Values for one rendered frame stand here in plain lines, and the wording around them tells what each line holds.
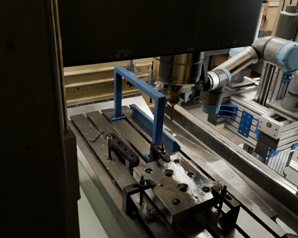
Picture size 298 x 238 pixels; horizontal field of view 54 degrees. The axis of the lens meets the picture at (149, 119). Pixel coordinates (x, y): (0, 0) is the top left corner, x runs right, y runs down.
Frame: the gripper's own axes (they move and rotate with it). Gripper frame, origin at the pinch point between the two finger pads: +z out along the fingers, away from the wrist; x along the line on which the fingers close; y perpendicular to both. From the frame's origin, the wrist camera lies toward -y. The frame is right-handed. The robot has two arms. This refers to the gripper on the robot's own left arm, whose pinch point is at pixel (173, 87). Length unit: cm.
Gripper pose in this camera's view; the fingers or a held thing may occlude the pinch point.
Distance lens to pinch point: 100.5
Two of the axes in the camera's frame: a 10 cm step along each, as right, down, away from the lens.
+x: -7.2, -3.7, 5.9
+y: -1.0, 8.9, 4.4
